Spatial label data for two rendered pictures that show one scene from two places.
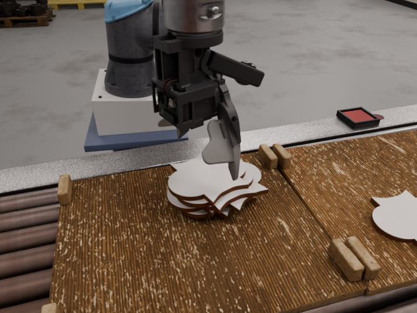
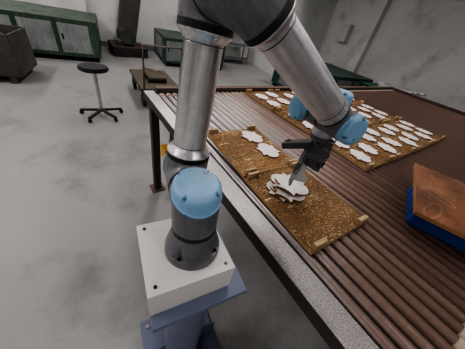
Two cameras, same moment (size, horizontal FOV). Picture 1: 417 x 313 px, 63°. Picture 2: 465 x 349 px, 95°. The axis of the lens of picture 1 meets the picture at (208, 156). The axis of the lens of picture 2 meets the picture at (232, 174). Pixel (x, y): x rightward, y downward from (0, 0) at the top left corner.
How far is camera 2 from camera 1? 1.14 m
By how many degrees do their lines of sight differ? 86
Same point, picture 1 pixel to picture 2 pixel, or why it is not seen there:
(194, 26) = not seen: hidden behind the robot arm
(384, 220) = (273, 155)
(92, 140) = (236, 287)
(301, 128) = (210, 166)
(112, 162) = (276, 242)
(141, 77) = not seen: hidden behind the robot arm
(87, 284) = (342, 219)
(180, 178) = (299, 191)
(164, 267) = (322, 201)
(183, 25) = not seen: hidden behind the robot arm
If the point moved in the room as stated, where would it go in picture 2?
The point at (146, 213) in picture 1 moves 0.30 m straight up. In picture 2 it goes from (306, 211) to (343, 147)
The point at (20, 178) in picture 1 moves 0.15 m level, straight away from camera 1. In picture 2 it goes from (317, 290) to (295, 336)
